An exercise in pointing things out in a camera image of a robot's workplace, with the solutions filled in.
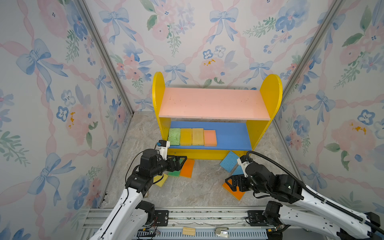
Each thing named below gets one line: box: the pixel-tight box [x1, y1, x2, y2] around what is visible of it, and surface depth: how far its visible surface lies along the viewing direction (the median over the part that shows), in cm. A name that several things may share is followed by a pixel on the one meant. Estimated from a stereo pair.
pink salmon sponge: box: [204, 130, 217, 147], surface depth 87 cm
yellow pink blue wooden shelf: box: [152, 71, 283, 160], surface depth 75 cm
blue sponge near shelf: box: [219, 150, 240, 173], surface depth 93 cm
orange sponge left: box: [180, 158, 195, 178], surface depth 90 cm
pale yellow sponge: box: [192, 128, 204, 146], surface depth 88 cm
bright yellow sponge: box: [180, 128, 193, 146], surface depth 88 cm
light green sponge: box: [168, 128, 181, 146], surface depth 88 cm
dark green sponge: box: [168, 170, 180, 177], surface depth 89 cm
